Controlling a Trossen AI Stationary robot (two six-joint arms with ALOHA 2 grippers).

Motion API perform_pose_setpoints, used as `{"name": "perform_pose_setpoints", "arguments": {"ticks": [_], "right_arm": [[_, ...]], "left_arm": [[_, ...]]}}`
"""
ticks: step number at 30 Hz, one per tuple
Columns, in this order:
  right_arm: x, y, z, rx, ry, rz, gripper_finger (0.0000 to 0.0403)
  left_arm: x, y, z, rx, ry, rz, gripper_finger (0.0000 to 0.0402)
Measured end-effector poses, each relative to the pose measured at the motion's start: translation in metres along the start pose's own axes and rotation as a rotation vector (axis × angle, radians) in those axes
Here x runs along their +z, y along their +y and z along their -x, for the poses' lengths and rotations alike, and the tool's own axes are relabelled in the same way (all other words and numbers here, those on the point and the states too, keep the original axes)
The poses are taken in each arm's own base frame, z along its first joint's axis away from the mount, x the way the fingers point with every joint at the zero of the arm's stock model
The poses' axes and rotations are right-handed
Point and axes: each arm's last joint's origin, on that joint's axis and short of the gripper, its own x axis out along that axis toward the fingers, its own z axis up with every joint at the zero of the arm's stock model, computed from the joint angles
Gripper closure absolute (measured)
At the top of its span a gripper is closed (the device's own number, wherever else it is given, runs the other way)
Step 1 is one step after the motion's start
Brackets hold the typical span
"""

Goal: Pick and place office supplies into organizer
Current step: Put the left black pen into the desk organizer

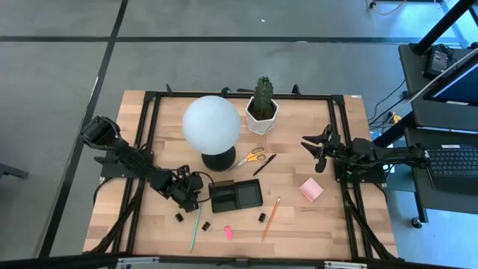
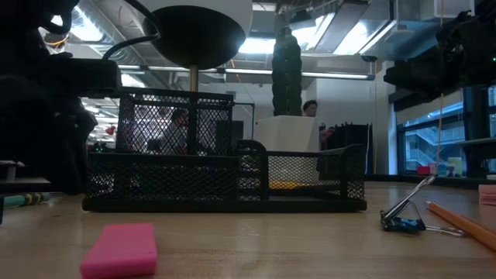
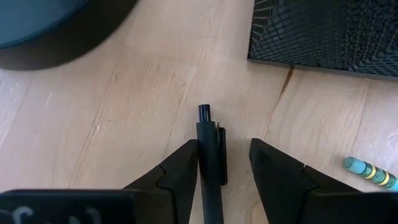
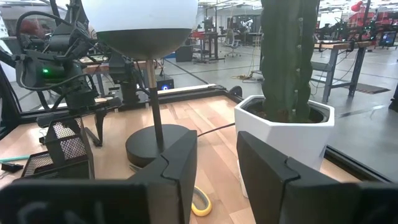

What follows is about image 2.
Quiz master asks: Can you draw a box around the orange pencil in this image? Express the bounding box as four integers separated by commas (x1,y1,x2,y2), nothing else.
425,200,496,253

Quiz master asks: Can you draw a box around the black window frame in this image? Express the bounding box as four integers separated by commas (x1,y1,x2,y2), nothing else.
394,87,496,183

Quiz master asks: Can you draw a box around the black mesh desk organizer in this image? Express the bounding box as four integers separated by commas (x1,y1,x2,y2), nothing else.
81,86,368,213

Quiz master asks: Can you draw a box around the white globe table lamp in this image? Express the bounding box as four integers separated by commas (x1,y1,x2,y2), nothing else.
142,0,253,156

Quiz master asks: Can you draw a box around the person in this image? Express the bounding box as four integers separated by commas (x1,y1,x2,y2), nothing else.
160,108,191,155
301,99,335,153

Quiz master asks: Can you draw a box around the teal pencil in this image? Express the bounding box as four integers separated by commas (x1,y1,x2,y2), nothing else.
2,191,52,208

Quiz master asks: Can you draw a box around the black aluminium table frame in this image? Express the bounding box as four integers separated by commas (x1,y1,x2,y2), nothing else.
0,174,496,194

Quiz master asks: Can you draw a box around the black partition panel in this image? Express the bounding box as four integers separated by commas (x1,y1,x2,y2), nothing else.
319,122,374,175

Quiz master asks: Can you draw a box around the green cactus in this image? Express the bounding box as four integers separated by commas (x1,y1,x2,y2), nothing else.
271,26,303,117

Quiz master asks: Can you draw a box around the white hexagonal planter pot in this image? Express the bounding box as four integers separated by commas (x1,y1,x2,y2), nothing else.
253,115,321,183

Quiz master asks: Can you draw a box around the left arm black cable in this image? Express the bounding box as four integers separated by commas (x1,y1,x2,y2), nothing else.
101,0,162,61

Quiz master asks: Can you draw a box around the pink sticky note pad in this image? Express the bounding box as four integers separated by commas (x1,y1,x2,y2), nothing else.
477,184,496,207

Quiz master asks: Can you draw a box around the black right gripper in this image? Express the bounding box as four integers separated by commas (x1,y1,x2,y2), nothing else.
384,42,468,102

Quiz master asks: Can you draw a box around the yellow hanging cord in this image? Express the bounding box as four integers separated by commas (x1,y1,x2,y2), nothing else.
436,0,445,175

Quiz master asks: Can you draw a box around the pink rubber eraser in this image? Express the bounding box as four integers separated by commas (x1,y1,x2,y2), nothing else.
80,222,159,279

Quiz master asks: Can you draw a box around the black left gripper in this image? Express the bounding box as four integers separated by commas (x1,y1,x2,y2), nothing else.
46,52,123,98

